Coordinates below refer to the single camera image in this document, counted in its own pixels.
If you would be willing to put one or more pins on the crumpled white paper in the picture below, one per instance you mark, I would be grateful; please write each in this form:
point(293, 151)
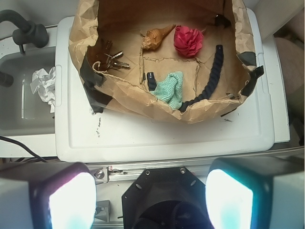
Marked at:
point(43, 83)

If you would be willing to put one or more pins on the black mount plate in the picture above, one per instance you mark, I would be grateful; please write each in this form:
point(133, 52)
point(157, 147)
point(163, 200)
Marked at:
point(165, 198)

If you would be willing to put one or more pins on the red paper flower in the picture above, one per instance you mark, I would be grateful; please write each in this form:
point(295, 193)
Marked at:
point(187, 42)

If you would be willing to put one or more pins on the grey toy sink basin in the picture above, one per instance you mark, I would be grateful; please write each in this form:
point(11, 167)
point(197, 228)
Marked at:
point(21, 111)

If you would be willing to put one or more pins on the brown paper bag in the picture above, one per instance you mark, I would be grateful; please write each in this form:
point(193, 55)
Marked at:
point(217, 80)

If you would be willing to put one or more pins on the teal knitted cloth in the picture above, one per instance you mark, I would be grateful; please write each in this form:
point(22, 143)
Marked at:
point(170, 90)

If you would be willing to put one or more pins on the silver keys bunch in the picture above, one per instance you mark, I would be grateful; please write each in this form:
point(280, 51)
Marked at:
point(112, 60)

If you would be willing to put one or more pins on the tan conch seashell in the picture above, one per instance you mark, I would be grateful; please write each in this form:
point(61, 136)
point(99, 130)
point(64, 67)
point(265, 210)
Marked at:
point(153, 38)

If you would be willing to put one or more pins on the dark grey faucet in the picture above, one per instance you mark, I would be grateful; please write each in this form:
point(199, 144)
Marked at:
point(26, 32)

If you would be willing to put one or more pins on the aluminium frame rail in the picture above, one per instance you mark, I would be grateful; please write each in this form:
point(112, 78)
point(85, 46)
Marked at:
point(112, 173)

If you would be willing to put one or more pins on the white plastic bin lid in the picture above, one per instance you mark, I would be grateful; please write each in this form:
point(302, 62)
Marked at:
point(110, 136)

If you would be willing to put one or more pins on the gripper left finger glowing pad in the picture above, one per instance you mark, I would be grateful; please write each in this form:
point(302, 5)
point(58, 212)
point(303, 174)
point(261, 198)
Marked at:
point(46, 195)

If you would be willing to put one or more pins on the small black usb device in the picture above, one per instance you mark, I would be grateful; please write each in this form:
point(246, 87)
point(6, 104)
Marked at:
point(151, 81)

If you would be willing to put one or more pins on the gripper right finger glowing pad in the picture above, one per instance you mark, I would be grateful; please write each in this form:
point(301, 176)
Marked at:
point(256, 192)

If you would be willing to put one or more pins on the metal corner bracket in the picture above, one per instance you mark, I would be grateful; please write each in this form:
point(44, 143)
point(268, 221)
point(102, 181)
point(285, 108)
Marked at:
point(102, 210)

